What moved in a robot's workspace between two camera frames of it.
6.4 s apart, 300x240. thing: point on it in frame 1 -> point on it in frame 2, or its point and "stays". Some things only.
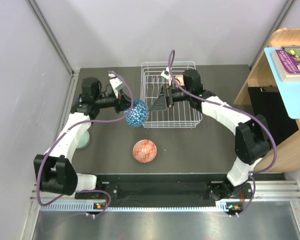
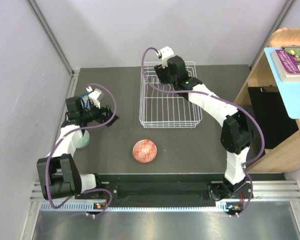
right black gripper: x=163 y=101 -> x=160 y=72
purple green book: x=293 y=63 stays
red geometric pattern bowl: x=144 y=151 stays
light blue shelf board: x=295 y=95 stays
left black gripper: x=122 y=102 -> x=102 y=118
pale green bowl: x=84 y=140 stays
